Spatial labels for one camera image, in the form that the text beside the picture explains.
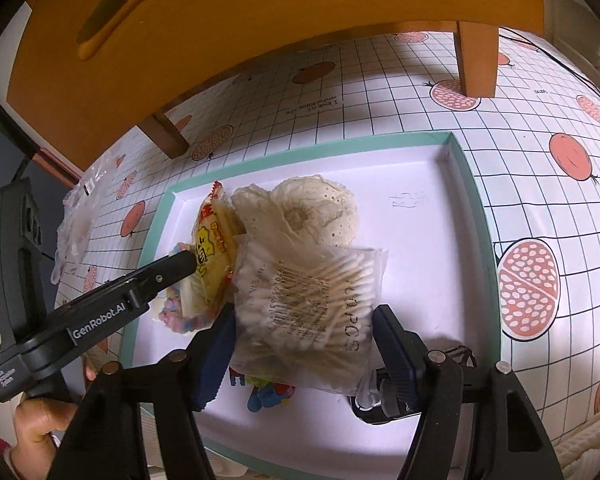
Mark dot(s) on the wooden drawer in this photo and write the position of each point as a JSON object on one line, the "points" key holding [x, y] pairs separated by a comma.
{"points": [[130, 15]]}

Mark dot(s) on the pink pastel bead bag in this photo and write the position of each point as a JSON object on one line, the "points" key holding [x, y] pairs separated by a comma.
{"points": [[177, 320]]}

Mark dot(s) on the yellow snack packet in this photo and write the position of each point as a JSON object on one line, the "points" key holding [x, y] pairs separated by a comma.
{"points": [[212, 255]]}

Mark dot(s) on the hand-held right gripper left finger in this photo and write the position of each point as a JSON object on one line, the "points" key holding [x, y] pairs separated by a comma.
{"points": [[215, 360]]}

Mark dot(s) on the black toy car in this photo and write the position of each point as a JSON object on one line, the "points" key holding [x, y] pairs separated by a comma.
{"points": [[367, 407]]}

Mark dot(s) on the cream knitted cloth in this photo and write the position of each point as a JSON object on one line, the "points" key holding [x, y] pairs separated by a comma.
{"points": [[590, 450]]}

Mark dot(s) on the dark cabinet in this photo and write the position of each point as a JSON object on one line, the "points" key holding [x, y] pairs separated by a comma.
{"points": [[10, 125]]}

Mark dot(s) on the clear crinkled plastic bag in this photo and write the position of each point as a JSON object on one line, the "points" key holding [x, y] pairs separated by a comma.
{"points": [[75, 225]]}

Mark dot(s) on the clear bag of cotton swabs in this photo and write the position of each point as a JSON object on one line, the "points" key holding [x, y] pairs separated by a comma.
{"points": [[300, 300]]}

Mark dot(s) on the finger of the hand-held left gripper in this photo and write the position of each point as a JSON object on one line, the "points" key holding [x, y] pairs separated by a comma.
{"points": [[167, 272]]}

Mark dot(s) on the person's left hand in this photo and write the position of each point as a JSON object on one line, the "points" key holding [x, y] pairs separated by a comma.
{"points": [[40, 425]]}

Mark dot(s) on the white tray with teal rim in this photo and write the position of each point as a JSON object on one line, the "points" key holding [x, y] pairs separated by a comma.
{"points": [[420, 240]]}

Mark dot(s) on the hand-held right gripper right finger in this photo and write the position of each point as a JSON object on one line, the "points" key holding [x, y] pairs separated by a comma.
{"points": [[395, 360]]}

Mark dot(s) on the cream lace cloth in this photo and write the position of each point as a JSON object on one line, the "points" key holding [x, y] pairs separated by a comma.
{"points": [[305, 210]]}

